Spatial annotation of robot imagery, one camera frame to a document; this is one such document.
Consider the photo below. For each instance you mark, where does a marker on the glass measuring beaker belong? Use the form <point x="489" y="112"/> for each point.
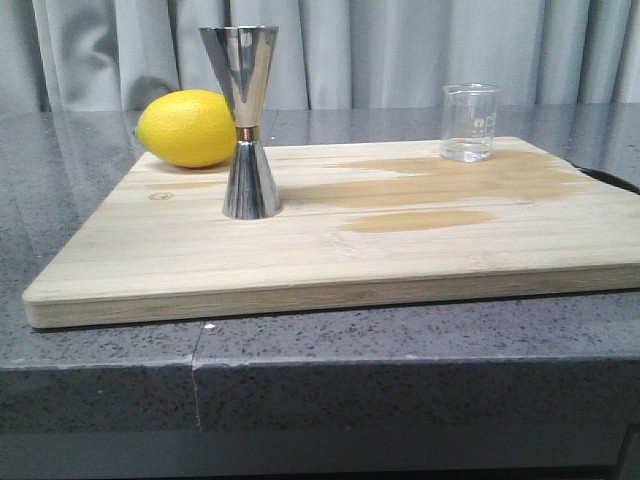
<point x="468" y="121"/>

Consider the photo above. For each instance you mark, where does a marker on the wooden cutting board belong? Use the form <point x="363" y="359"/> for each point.
<point x="361" y="224"/>

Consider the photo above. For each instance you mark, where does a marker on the yellow lemon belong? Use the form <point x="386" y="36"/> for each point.
<point x="189" y="128"/>

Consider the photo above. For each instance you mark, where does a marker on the steel double jigger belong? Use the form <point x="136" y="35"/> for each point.
<point x="241" y="60"/>

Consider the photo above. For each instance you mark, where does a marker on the grey curtain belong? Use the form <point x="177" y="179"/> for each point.
<point x="120" y="55"/>

